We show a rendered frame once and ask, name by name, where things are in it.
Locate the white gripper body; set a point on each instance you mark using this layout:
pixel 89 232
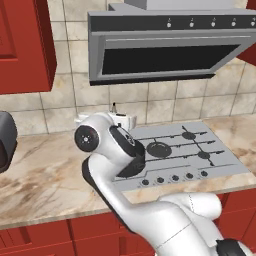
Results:
pixel 132 121

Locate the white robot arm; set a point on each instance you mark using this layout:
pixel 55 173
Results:
pixel 156 220

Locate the dark grey toaster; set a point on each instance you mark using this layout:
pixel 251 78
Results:
pixel 6 143

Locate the grey gas hob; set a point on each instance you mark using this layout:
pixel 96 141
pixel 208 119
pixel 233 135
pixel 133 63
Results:
pixel 186 156

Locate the grey range hood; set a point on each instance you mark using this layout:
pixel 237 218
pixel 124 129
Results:
pixel 160 40

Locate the red drawer front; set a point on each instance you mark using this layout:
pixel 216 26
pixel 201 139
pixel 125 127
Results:
pixel 36 235
pixel 95 228
pixel 240 206

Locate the black hob knob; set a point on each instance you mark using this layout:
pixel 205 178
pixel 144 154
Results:
pixel 204 173
pixel 175 177
pixel 145 182
pixel 160 180
pixel 189 175

